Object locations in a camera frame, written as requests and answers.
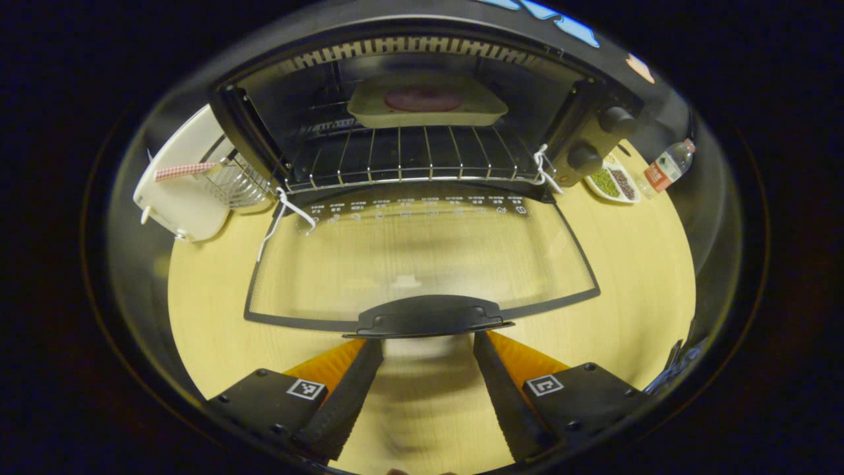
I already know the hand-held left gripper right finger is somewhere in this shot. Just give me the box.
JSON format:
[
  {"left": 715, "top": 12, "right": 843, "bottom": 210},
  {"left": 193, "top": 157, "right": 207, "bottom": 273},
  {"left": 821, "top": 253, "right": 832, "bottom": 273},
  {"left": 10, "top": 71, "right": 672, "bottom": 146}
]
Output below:
[{"left": 472, "top": 331, "right": 652, "bottom": 462}]

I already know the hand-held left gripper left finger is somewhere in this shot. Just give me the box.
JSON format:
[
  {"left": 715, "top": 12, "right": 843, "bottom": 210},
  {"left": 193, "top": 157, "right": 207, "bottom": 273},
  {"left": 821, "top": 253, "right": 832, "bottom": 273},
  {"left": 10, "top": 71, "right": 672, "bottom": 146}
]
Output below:
[{"left": 206, "top": 338, "right": 384, "bottom": 462}]

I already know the black electric oven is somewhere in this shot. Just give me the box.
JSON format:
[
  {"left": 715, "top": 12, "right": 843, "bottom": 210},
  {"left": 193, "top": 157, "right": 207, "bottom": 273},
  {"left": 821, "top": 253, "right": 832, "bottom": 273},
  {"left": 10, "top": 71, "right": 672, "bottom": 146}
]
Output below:
[{"left": 208, "top": 0, "right": 694, "bottom": 340}]

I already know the beige square plate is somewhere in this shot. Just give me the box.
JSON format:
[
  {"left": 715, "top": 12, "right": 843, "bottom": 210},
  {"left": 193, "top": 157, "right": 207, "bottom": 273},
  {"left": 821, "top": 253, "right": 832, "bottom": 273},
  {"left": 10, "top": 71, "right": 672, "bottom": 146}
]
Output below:
[{"left": 347, "top": 73, "right": 509, "bottom": 129}]

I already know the pink donut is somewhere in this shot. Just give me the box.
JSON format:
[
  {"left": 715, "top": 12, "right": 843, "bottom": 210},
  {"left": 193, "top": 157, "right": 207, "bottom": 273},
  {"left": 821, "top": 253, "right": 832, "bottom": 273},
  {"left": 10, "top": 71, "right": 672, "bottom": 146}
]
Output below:
[{"left": 384, "top": 86, "right": 464, "bottom": 113}]

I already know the black oven knob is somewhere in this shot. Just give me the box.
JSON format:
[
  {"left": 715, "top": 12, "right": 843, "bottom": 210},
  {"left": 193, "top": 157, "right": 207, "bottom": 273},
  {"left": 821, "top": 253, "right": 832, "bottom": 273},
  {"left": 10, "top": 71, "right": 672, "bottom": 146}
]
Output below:
[
  {"left": 599, "top": 106, "right": 638, "bottom": 137},
  {"left": 567, "top": 144, "right": 604, "bottom": 175}
]

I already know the white divided dish of beans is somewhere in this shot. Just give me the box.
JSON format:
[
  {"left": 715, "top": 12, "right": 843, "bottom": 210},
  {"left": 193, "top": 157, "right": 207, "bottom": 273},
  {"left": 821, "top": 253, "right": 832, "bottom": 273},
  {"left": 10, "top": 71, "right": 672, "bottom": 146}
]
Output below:
[{"left": 583, "top": 154, "right": 641, "bottom": 205}]

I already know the white toaster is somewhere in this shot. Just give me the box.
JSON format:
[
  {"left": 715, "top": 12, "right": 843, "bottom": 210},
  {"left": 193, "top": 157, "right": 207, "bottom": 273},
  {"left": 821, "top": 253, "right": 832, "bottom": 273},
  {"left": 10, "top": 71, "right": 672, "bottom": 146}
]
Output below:
[{"left": 133, "top": 104, "right": 231, "bottom": 242}]

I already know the red checked cloth strip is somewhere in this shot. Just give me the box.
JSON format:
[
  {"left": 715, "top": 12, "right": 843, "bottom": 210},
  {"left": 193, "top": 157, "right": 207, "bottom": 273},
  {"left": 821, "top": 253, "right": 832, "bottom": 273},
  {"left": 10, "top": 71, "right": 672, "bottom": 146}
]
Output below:
[{"left": 154, "top": 161, "right": 218, "bottom": 183}]

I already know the clear bottle with red label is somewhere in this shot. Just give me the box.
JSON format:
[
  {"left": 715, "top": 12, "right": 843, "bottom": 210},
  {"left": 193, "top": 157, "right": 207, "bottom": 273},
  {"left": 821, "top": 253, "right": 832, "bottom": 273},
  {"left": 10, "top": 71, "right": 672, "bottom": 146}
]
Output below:
[{"left": 636, "top": 138, "right": 697, "bottom": 200}]

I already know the black backdrop cloth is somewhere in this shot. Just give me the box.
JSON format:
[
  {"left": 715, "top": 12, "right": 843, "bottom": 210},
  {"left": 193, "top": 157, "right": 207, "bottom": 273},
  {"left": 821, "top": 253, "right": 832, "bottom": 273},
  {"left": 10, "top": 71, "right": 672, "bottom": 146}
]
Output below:
[{"left": 109, "top": 0, "right": 742, "bottom": 291}]

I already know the white string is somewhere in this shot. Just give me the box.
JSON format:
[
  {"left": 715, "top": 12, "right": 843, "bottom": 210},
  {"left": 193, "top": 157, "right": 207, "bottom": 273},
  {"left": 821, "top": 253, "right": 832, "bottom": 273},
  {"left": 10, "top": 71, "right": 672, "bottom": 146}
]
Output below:
[
  {"left": 256, "top": 187, "right": 318, "bottom": 263},
  {"left": 533, "top": 144, "right": 565, "bottom": 195}
]

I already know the metal wire oven rack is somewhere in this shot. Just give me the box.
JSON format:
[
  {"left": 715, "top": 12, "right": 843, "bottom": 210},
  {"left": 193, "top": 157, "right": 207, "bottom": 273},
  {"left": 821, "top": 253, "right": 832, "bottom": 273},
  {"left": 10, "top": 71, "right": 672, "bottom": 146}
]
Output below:
[{"left": 284, "top": 125, "right": 548, "bottom": 193}]

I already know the small metal wire basket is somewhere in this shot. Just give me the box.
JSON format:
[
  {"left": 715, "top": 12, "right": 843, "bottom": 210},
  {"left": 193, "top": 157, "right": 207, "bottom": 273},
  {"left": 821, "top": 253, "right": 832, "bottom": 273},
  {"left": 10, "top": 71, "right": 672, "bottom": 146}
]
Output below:
[{"left": 203, "top": 150, "right": 276, "bottom": 212}]

